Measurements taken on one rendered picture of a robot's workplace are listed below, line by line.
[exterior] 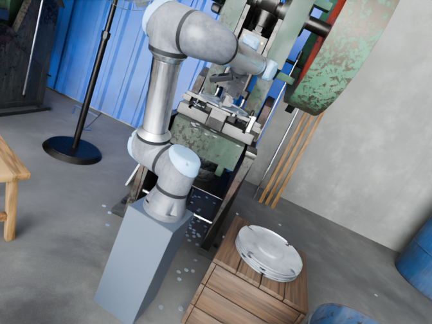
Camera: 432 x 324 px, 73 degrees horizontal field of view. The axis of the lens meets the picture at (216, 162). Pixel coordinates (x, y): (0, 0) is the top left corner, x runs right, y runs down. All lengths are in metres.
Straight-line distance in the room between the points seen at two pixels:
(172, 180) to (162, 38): 0.42
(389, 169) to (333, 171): 0.50
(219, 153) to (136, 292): 0.77
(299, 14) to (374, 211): 2.26
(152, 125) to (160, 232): 0.35
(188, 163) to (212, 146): 0.61
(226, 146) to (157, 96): 0.68
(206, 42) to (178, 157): 0.35
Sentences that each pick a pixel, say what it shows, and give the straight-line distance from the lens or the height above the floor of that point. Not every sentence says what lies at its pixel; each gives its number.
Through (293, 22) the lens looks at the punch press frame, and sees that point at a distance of 1.60.
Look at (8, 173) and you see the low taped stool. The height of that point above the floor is 0.33.
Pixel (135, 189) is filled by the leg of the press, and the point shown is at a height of 0.19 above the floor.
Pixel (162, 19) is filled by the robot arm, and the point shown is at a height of 1.02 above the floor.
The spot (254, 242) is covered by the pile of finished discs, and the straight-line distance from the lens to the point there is 1.28.
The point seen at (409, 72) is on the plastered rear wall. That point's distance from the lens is 3.11.
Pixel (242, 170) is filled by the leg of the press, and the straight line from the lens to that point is 1.48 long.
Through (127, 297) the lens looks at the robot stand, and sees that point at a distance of 1.21.
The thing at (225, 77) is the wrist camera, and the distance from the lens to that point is 1.36.
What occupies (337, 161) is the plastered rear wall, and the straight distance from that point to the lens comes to 3.05.
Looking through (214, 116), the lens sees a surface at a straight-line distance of 1.56.
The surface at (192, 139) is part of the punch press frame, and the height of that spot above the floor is 0.57.
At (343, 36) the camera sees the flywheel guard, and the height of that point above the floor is 1.26.
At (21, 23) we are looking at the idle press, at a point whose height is 0.66.
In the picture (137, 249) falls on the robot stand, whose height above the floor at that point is 0.32.
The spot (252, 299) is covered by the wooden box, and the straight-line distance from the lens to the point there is 1.20.
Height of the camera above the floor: 1.00
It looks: 18 degrees down
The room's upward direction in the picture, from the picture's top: 25 degrees clockwise
